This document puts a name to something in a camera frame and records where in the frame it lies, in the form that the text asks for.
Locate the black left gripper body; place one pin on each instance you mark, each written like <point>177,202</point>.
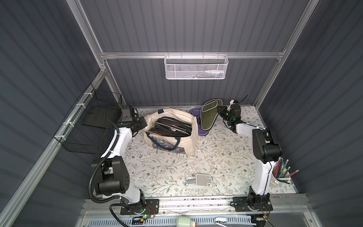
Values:
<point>141,123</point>

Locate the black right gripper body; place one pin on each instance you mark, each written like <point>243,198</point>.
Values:
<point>224,112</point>

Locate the olive green paddle case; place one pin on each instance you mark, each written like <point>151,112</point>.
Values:
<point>209,113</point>

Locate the purple paddle case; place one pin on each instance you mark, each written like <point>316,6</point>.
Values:
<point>196,112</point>

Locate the black paddle cases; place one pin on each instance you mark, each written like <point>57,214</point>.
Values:
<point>171,127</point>

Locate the beige canvas tote bag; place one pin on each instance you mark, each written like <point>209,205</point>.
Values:
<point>184,145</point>

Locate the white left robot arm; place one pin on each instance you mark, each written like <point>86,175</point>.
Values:
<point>110,179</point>

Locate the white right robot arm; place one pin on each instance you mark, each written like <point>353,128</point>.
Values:
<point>265,150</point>

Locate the floral table mat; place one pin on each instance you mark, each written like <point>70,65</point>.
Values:
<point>225,156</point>

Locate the white pencil cup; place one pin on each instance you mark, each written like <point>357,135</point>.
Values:
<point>281,175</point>

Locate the pale green round canister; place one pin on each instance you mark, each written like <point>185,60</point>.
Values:
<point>184,221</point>

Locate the black wire wall basket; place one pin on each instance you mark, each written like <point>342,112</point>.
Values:
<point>86,130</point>

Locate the white wire mesh basket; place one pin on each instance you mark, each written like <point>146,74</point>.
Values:
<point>198,67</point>

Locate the grey plastic bracket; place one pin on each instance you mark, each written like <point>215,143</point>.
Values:
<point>199,181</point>

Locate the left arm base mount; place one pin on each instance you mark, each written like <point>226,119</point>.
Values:
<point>149,206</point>

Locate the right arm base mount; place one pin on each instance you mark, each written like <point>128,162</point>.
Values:
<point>252,203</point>

